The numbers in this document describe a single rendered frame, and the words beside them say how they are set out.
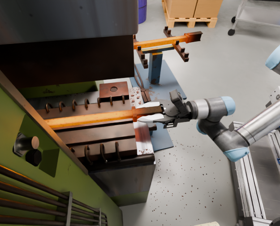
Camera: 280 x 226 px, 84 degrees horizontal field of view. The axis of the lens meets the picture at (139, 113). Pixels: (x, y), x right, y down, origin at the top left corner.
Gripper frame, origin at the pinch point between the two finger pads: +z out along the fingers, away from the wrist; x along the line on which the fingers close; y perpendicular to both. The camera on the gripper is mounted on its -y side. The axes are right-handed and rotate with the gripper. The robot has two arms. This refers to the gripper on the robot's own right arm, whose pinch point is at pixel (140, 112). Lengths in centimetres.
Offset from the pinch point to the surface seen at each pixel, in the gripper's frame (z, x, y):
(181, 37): -30, 46, -1
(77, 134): 21.5, -5.1, 0.9
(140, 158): 2.0, -14.6, 5.3
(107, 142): 12.0, -8.8, 1.9
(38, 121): 16.3, -19.7, -27.5
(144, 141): -0.7, -7.1, 8.4
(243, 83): -155, 102, 100
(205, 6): -157, 262, 64
